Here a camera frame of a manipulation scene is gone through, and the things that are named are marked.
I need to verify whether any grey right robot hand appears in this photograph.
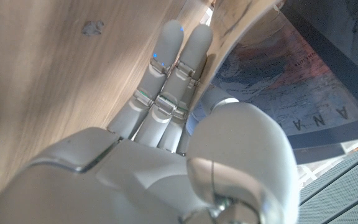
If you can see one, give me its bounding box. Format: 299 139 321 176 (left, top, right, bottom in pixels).
0 19 300 224

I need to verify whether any map-printed cardboard tube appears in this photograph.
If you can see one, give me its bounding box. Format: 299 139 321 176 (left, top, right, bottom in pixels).
185 0 358 166

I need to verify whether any printed bookshelf backdrop cloth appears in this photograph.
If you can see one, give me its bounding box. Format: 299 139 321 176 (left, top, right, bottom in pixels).
296 138 358 190

